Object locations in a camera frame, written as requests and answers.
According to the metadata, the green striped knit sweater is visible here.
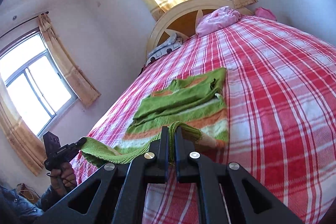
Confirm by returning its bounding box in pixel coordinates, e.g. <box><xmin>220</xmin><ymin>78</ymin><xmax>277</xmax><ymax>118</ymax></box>
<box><xmin>81</xmin><ymin>68</ymin><xmax>229</xmax><ymax>166</ymax></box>

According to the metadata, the person's left hand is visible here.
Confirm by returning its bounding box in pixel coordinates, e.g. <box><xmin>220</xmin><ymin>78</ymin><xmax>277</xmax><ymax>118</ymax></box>
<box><xmin>50</xmin><ymin>162</ymin><xmax>77</xmax><ymax>197</ymax></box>

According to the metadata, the left yellow curtain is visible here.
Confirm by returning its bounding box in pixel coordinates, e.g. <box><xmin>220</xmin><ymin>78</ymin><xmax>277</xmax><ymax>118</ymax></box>
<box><xmin>38</xmin><ymin>13</ymin><xmax>101</xmax><ymax>108</ymax></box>

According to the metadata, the left window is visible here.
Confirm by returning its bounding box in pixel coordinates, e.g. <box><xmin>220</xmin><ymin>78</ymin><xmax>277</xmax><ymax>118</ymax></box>
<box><xmin>1</xmin><ymin>28</ymin><xmax>77</xmax><ymax>137</ymax></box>

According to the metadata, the black curtain rod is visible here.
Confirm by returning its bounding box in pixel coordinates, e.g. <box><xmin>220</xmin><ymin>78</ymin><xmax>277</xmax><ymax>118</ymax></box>
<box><xmin>0</xmin><ymin>11</ymin><xmax>50</xmax><ymax>39</ymax></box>

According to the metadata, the cream wooden headboard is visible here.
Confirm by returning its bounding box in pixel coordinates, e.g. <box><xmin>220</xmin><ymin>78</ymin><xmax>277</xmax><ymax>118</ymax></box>
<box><xmin>146</xmin><ymin>0</ymin><xmax>254</xmax><ymax>60</ymax></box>

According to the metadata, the pink pillow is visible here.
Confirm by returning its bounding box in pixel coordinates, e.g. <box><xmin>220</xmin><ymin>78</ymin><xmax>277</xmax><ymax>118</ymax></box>
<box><xmin>195</xmin><ymin>6</ymin><xmax>242</xmax><ymax>38</ymax></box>

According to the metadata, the pink cloth beside bed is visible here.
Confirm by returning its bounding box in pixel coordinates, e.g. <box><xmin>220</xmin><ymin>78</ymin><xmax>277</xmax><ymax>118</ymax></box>
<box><xmin>255</xmin><ymin>7</ymin><xmax>277</xmax><ymax>21</ymax></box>

